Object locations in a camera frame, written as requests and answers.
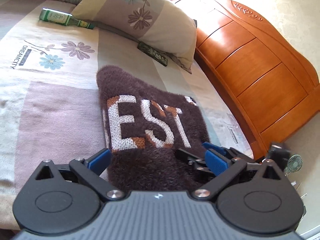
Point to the striped pastel bed sheet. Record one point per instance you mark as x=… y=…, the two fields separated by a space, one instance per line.
x=49 y=95

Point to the small white desk fan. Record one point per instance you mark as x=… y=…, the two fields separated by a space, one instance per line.
x=294 y=164

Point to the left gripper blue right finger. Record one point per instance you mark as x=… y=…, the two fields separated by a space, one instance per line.
x=223 y=169

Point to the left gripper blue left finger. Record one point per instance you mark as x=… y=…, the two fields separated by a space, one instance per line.
x=88 y=172

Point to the dark brown fuzzy sweater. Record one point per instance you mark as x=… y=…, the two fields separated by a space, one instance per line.
x=144 y=127

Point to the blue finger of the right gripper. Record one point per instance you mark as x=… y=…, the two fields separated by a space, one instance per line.
x=218 y=149
x=190 y=158

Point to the floral cream pillow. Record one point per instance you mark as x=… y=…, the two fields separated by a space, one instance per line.
x=157 y=23

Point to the orange wooden headboard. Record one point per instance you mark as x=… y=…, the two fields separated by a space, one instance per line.
x=271 y=89

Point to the green glass bottle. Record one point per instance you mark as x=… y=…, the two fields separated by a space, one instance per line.
x=63 y=18

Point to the dark green patterned packet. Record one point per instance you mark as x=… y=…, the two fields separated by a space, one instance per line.
x=154 y=54

